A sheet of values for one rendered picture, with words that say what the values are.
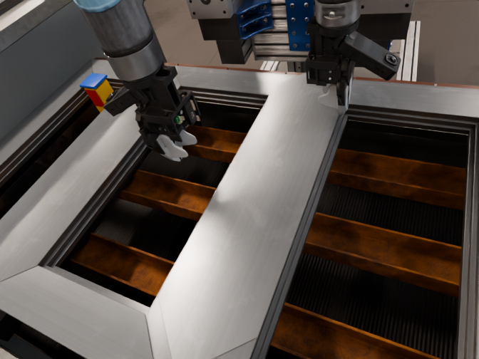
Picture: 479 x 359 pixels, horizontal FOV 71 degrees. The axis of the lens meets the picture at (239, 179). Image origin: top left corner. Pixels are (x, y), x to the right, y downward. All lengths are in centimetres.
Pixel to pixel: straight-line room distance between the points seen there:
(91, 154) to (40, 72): 43
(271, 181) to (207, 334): 30
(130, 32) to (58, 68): 80
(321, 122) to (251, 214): 27
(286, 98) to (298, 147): 17
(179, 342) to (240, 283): 12
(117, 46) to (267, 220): 36
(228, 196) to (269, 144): 16
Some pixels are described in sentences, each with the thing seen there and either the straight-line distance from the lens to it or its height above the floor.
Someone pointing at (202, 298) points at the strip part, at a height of 85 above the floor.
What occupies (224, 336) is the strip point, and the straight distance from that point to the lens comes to 54.
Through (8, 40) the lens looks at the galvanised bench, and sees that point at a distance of 119.
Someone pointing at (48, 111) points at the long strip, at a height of 85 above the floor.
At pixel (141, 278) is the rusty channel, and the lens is 83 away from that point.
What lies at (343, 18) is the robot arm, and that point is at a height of 107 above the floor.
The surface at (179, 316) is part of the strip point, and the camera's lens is 57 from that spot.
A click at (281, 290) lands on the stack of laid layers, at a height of 84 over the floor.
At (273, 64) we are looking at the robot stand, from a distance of 216.
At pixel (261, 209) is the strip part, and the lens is 62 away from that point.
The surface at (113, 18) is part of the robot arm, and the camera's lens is 49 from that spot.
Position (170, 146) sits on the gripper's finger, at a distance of 63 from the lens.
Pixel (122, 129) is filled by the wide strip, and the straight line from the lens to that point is 91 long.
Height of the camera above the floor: 136
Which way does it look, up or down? 49 degrees down
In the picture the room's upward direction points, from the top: 17 degrees counter-clockwise
